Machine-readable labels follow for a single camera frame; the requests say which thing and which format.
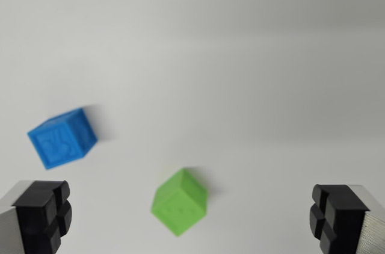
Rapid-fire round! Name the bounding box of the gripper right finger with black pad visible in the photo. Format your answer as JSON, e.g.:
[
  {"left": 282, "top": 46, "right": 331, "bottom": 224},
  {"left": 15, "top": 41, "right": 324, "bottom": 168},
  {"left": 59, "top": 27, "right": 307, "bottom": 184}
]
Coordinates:
[{"left": 309, "top": 184, "right": 385, "bottom": 254}]

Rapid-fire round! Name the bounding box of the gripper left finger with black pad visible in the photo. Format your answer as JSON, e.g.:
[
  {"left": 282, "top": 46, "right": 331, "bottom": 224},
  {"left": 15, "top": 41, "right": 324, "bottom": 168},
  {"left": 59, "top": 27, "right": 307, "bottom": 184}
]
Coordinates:
[{"left": 0, "top": 179, "right": 73, "bottom": 254}]

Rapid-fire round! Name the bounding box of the green soft toy cube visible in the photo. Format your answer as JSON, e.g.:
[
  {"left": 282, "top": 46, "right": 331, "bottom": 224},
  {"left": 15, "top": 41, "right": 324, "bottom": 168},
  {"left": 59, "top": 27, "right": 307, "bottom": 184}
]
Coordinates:
[{"left": 150, "top": 167, "right": 209, "bottom": 238}]

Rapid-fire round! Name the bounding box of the blue soft toy cube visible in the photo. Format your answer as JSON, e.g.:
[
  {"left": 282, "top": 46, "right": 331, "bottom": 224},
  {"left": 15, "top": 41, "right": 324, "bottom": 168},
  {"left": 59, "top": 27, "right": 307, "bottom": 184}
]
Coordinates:
[{"left": 26, "top": 107, "right": 98, "bottom": 171}]

